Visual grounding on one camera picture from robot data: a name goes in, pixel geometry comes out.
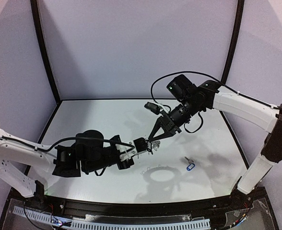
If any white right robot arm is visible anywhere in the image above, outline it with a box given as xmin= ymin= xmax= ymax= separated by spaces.
xmin=144 ymin=71 xmax=282 ymax=195

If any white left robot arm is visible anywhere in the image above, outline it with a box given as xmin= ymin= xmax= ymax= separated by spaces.
xmin=0 ymin=128 xmax=136 ymax=198

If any silver key blue tag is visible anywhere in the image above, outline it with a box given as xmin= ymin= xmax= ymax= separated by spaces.
xmin=185 ymin=157 xmax=195 ymax=171

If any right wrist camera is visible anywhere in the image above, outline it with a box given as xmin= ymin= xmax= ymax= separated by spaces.
xmin=144 ymin=102 xmax=171 ymax=115

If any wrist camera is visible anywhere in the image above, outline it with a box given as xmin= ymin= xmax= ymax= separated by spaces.
xmin=144 ymin=102 xmax=171 ymax=115
xmin=118 ymin=138 xmax=149 ymax=161

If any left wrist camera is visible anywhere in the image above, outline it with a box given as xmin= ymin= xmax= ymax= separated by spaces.
xmin=118 ymin=138 xmax=149 ymax=161

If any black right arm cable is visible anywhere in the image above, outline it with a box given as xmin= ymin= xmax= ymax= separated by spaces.
xmin=150 ymin=70 xmax=282 ymax=154

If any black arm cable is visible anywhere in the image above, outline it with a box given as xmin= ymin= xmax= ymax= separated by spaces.
xmin=150 ymin=70 xmax=282 ymax=154
xmin=0 ymin=128 xmax=136 ymax=154

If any white slotted cable duct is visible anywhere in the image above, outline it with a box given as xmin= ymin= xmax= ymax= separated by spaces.
xmin=9 ymin=206 xmax=211 ymax=230

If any black front rail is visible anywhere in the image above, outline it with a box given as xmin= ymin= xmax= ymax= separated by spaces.
xmin=47 ymin=196 xmax=232 ymax=217

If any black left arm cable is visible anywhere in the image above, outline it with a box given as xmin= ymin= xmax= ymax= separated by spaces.
xmin=0 ymin=128 xmax=136 ymax=154

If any black right frame post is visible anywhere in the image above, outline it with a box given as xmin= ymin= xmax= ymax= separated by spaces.
xmin=221 ymin=0 xmax=245 ymax=84

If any black frame post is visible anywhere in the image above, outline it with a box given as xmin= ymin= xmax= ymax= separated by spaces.
xmin=30 ymin=0 xmax=61 ymax=104
xmin=221 ymin=0 xmax=245 ymax=84

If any black left frame post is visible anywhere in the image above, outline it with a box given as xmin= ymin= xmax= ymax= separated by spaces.
xmin=30 ymin=0 xmax=61 ymax=104

